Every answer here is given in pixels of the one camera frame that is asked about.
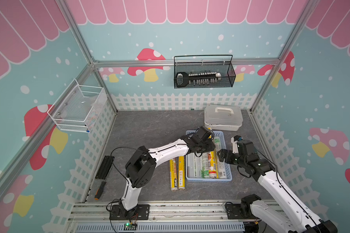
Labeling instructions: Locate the light blue plastic basket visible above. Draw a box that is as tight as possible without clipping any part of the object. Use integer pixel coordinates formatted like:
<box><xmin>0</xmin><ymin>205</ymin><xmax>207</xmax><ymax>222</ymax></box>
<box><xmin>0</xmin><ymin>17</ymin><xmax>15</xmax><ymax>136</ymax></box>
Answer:
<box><xmin>185</xmin><ymin>130</ymin><xmax>233</xmax><ymax>183</ymax></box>

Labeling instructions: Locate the clear grape plastic wrap roll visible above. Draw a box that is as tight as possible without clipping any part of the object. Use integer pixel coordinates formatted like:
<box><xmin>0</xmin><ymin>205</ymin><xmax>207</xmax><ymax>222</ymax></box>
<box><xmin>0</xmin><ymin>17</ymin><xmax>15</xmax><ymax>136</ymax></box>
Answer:
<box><xmin>201</xmin><ymin>152</ymin><xmax>211</xmax><ymax>179</ymax></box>

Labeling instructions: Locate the yellow red chef wrap roll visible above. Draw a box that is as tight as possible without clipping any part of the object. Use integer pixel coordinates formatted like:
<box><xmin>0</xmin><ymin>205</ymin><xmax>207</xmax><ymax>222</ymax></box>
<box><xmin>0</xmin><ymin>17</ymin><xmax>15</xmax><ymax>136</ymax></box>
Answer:
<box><xmin>178</xmin><ymin>156</ymin><xmax>185</xmax><ymax>190</ymax></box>

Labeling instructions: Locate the white green 300 wrap roll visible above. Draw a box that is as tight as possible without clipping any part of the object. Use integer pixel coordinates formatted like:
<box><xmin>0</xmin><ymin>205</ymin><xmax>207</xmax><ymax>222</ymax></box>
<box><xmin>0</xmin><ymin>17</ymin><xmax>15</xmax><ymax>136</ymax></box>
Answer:
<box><xmin>194</xmin><ymin>155</ymin><xmax>204</xmax><ymax>179</ymax></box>

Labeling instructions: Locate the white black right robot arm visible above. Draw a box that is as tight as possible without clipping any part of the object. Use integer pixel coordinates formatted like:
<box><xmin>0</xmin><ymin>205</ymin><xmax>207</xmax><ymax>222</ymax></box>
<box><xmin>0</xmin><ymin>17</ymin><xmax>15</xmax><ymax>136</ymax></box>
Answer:
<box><xmin>216</xmin><ymin>140</ymin><xmax>338</xmax><ymax>233</ymax></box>

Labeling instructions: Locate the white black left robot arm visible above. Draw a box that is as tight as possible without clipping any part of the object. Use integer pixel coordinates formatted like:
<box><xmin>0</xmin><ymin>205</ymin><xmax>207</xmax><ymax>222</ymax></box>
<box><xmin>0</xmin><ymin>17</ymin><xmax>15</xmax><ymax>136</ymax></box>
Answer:
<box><xmin>120</xmin><ymin>126</ymin><xmax>215</xmax><ymax>211</ymax></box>

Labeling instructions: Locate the white lidded storage box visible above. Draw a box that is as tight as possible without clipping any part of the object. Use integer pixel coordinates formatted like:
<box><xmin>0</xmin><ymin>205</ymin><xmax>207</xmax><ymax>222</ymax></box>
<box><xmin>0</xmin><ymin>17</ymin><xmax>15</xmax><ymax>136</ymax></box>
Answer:
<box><xmin>204</xmin><ymin>104</ymin><xmax>243</xmax><ymax>131</ymax></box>

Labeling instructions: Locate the black socket bit holder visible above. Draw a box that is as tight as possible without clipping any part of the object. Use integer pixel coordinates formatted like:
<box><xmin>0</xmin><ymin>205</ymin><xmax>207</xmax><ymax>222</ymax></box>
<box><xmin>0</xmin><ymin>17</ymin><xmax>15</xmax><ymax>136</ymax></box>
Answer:
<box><xmin>174</xmin><ymin>72</ymin><xmax>222</xmax><ymax>88</ymax></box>

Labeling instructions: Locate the black flat tool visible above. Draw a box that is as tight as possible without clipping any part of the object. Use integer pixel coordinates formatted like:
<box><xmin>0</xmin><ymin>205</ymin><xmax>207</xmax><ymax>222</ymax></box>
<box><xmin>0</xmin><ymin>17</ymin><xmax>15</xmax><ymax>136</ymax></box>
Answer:
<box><xmin>95</xmin><ymin>156</ymin><xmax>114</xmax><ymax>180</ymax></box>

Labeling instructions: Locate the small green circuit board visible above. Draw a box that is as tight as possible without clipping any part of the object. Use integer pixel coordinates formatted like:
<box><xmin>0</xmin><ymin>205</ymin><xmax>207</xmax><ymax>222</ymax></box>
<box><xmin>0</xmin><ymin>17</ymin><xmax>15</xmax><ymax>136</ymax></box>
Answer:
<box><xmin>123</xmin><ymin>223</ymin><xmax>138</xmax><ymax>231</ymax></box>

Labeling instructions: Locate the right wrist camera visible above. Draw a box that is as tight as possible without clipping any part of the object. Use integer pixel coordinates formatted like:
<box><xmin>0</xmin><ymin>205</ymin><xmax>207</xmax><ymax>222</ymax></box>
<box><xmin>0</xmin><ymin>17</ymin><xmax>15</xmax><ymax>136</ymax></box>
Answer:
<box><xmin>231</xmin><ymin>135</ymin><xmax>242</xmax><ymax>153</ymax></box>

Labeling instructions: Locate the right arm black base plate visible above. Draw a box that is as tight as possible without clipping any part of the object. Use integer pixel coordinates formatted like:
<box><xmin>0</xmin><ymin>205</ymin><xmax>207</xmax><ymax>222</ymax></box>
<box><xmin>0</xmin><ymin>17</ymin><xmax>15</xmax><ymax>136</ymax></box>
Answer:
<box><xmin>225</xmin><ymin>202</ymin><xmax>259</xmax><ymax>220</ymax></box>

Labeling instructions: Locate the black wire mesh wall basket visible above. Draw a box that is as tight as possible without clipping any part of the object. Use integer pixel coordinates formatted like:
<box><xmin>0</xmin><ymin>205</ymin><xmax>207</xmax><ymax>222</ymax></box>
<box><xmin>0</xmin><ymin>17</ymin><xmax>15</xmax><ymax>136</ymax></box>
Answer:
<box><xmin>174</xmin><ymin>54</ymin><xmax>236</xmax><ymax>89</ymax></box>

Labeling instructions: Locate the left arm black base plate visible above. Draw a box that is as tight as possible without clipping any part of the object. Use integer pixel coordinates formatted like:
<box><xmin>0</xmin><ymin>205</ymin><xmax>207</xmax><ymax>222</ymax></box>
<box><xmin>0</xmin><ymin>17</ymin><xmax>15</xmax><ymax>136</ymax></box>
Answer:
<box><xmin>106</xmin><ymin>204</ymin><xmax>150</xmax><ymax>221</ymax></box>

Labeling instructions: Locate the orange black handled tool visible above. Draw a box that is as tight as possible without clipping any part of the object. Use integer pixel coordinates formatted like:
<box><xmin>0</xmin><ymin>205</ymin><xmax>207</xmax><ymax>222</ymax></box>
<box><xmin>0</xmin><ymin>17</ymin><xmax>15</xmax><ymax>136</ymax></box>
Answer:
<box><xmin>94</xmin><ymin>181</ymin><xmax>106</xmax><ymax>200</ymax></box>

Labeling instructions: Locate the white wire mesh wall basket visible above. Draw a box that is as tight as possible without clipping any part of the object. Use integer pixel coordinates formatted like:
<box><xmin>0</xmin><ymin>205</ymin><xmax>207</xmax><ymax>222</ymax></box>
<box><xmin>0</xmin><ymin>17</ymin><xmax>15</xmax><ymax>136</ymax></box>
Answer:
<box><xmin>47</xmin><ymin>80</ymin><xmax>108</xmax><ymax>133</ymax></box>

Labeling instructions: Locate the aluminium front rail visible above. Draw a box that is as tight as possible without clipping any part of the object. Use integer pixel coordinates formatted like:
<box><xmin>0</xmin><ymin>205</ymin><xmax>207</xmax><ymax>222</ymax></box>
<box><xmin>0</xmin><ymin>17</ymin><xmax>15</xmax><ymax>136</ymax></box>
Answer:
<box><xmin>66</xmin><ymin>200</ymin><xmax>241</xmax><ymax>224</ymax></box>

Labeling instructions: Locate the white slotted cable duct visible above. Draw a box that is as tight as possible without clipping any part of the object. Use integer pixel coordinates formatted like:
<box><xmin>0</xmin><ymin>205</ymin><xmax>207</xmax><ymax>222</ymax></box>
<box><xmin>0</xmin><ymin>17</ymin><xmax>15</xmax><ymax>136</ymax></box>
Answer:
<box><xmin>76</xmin><ymin>222</ymin><xmax>245</xmax><ymax>233</ymax></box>

